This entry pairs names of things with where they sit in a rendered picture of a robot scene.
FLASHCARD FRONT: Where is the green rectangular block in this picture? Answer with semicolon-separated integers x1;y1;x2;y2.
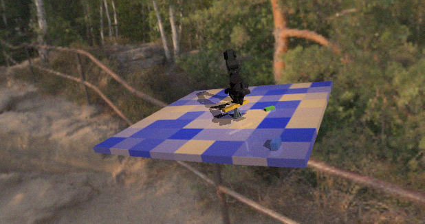
263;106;275;111

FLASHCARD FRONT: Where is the yellow bar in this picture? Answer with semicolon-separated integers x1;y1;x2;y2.
222;100;249;112

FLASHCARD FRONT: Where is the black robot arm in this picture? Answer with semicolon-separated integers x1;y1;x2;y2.
224;49;249;90

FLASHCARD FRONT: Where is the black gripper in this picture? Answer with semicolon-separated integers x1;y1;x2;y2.
224;81;250;105

